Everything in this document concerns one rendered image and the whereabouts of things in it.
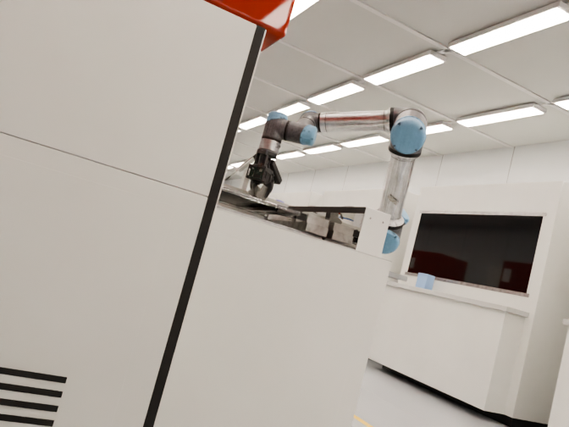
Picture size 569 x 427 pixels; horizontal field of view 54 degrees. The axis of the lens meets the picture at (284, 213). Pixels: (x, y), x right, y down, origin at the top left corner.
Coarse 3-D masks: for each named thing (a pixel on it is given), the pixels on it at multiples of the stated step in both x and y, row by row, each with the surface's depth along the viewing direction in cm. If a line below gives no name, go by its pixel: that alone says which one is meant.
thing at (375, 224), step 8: (368, 208) 169; (368, 216) 169; (376, 216) 170; (384, 216) 171; (368, 224) 169; (376, 224) 170; (384, 224) 171; (360, 232) 168; (368, 232) 169; (376, 232) 170; (384, 232) 171; (360, 240) 167; (368, 240) 169; (376, 240) 170; (384, 240) 171; (360, 248) 168; (368, 248) 169; (376, 248) 170
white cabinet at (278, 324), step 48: (240, 240) 145; (288, 240) 151; (240, 288) 145; (288, 288) 151; (336, 288) 157; (384, 288) 164; (192, 336) 140; (240, 336) 145; (288, 336) 151; (336, 336) 157; (192, 384) 140; (240, 384) 145; (288, 384) 151; (336, 384) 158
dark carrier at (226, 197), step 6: (222, 192) 174; (222, 198) 192; (228, 198) 187; (234, 198) 182; (240, 198) 177; (234, 204) 202; (240, 204) 195; (246, 204) 190; (252, 204) 185; (258, 204) 180
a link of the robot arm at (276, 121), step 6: (270, 114) 205; (276, 114) 204; (282, 114) 205; (270, 120) 205; (276, 120) 204; (282, 120) 205; (264, 126) 207; (270, 126) 204; (276, 126) 204; (282, 126) 203; (264, 132) 205; (270, 132) 204; (276, 132) 204; (282, 132) 204; (270, 138) 203; (276, 138) 204; (282, 138) 205
